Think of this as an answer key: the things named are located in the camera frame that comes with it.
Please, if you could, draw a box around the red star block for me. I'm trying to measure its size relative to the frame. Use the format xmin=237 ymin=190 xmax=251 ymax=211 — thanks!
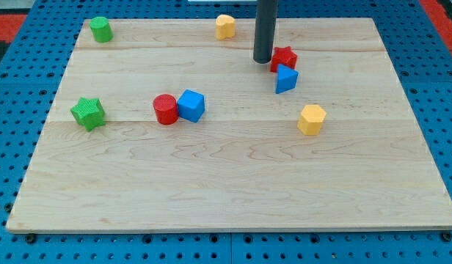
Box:
xmin=270 ymin=46 xmax=298 ymax=73

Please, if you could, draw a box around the light wooden board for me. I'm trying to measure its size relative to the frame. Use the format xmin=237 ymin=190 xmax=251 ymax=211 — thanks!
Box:
xmin=7 ymin=18 xmax=452 ymax=234

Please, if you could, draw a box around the green star block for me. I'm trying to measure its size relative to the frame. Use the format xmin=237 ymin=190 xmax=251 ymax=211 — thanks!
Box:
xmin=70 ymin=98 xmax=105 ymax=132

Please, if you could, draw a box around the blue cube block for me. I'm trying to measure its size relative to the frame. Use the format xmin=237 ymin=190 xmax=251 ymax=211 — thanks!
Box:
xmin=177 ymin=89 xmax=205 ymax=122

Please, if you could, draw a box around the red cylinder block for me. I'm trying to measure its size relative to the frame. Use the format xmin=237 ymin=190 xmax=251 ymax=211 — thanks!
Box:
xmin=153 ymin=94 xmax=178 ymax=125

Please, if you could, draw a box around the blue triangle block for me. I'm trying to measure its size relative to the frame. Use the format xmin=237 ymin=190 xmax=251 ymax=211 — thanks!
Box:
xmin=275 ymin=64 xmax=299 ymax=94

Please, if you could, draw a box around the yellow hexagon block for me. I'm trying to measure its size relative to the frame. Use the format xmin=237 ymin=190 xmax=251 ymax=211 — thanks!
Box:
xmin=297 ymin=104 xmax=327 ymax=136

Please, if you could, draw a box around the yellow heart block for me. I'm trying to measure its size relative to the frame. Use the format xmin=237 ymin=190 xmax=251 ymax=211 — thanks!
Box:
xmin=215 ymin=14 xmax=236 ymax=40

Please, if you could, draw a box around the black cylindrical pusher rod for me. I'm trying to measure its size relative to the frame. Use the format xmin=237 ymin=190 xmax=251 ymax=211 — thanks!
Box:
xmin=253 ymin=0 xmax=278 ymax=64

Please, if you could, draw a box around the green cylinder block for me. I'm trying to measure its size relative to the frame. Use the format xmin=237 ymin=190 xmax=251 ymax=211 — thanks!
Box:
xmin=90 ymin=16 xmax=113 ymax=43

